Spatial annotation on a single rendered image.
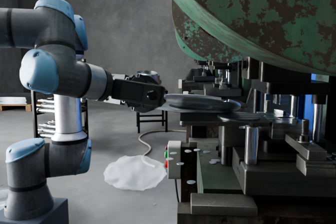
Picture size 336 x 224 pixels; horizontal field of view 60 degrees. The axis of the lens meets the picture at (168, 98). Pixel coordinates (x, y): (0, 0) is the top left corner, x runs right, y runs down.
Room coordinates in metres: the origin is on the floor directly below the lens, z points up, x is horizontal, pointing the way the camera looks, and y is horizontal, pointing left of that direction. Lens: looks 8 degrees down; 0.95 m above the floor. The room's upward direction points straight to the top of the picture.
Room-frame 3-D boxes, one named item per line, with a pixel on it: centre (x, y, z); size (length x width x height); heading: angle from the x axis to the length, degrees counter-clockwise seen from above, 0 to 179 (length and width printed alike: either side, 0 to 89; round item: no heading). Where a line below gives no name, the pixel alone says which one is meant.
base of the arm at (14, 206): (0.93, 0.47, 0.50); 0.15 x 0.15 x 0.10
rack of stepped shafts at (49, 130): (3.04, 1.14, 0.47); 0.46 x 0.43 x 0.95; 66
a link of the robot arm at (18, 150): (0.93, 0.46, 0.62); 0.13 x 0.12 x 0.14; 107
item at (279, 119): (0.84, -0.33, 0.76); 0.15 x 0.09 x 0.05; 176
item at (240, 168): (0.84, -0.34, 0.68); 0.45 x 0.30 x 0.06; 176
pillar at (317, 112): (0.75, -0.39, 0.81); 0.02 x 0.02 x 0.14
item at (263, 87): (0.84, -0.34, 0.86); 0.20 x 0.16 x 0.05; 176
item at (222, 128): (0.85, -0.16, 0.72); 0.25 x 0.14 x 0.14; 86
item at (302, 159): (0.67, -0.32, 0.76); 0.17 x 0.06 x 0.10; 176
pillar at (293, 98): (0.91, -0.40, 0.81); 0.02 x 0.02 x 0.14
